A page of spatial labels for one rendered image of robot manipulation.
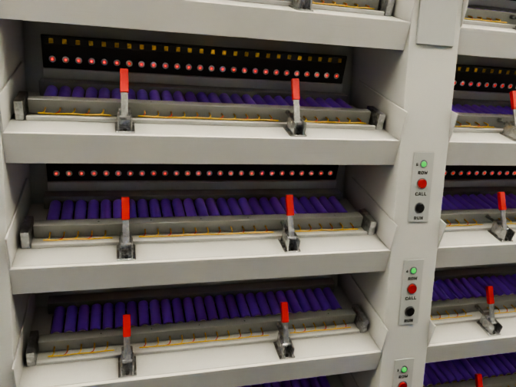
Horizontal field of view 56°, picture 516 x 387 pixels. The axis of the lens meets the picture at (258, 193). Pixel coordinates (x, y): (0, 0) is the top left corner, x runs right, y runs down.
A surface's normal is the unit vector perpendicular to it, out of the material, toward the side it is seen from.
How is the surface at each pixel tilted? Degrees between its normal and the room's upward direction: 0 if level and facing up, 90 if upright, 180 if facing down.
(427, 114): 90
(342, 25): 108
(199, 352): 18
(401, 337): 90
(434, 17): 90
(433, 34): 90
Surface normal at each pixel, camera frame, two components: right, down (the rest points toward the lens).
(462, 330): 0.12, -0.88
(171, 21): 0.25, 0.47
